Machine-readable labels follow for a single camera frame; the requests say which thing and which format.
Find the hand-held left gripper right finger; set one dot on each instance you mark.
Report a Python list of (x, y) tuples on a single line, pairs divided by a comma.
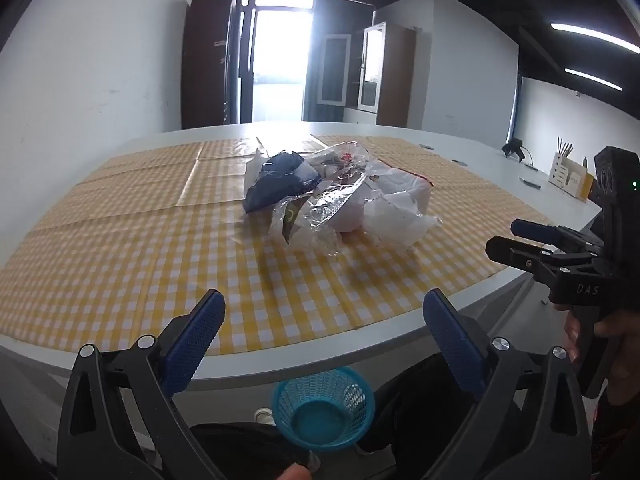
[(450, 340)]

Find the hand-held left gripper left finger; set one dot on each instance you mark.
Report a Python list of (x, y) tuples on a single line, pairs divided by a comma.
[(195, 345)]

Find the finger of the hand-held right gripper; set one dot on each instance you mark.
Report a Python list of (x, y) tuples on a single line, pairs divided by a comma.
[(535, 230), (520, 255)]

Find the blue plastic basket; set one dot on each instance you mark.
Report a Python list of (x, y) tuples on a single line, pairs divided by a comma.
[(300, 400)]

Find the white plastic bag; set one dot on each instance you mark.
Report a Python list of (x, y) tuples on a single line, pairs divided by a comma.
[(400, 225)]

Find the dark blue plastic bag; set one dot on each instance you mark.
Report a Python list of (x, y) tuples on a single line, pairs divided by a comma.
[(272, 180)]

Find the clear plastic wrapper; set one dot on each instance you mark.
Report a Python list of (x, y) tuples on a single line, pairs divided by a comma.
[(325, 205)]

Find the person's right forearm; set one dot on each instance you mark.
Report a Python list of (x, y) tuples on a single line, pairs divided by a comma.
[(617, 440)]

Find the person's right hand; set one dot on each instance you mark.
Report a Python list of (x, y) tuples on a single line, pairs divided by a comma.
[(625, 360)]

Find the person's left hand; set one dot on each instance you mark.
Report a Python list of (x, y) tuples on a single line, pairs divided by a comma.
[(295, 472)]

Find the small black device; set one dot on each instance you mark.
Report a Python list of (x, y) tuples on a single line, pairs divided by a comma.
[(530, 182)]

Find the white pen holder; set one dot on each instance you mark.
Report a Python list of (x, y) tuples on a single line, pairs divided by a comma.
[(561, 175)]

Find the small brown box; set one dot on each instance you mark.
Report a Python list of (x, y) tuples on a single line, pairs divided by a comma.
[(586, 187)]

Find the black webcam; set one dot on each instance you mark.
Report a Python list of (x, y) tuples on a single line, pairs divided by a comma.
[(514, 147)]

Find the white shoe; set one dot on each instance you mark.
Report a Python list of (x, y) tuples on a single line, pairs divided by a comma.
[(263, 416)]

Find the yellow checked tablecloth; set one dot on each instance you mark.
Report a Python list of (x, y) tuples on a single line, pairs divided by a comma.
[(125, 260)]

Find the ceiling light tube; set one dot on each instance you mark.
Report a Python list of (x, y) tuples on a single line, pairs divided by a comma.
[(595, 35), (592, 78)]

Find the brown cabinet with glass doors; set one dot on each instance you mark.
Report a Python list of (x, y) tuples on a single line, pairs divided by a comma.
[(395, 75)]

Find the dark brown cabinet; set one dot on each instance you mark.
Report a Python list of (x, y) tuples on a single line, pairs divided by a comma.
[(205, 60)]

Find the glass balcony door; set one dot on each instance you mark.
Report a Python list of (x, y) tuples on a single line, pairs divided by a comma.
[(280, 50)]

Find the blue wall pipe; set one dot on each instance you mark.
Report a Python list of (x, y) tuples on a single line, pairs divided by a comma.
[(517, 110)]

